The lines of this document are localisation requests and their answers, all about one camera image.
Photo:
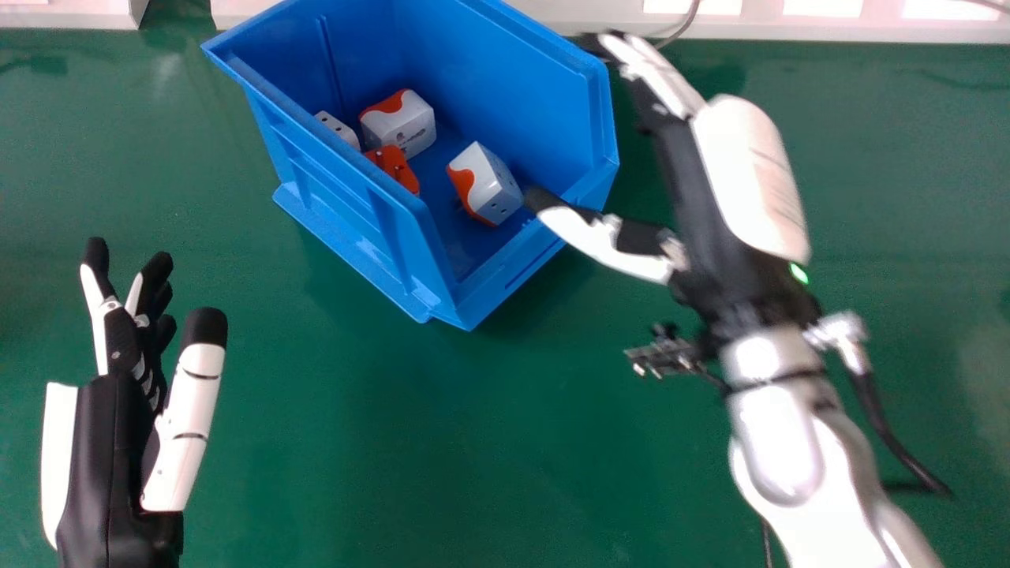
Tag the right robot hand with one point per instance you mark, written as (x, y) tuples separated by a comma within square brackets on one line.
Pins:
[(718, 229)]

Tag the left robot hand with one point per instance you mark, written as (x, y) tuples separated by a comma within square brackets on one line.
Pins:
[(102, 465)]

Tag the white-and-orange plug adapter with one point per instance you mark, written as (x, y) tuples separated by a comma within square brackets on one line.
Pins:
[(484, 183), (338, 128), (397, 121), (394, 166)]

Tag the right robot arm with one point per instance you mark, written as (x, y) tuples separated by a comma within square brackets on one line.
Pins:
[(813, 457)]

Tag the blue plastic bin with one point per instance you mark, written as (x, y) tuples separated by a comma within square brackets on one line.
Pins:
[(481, 87)]

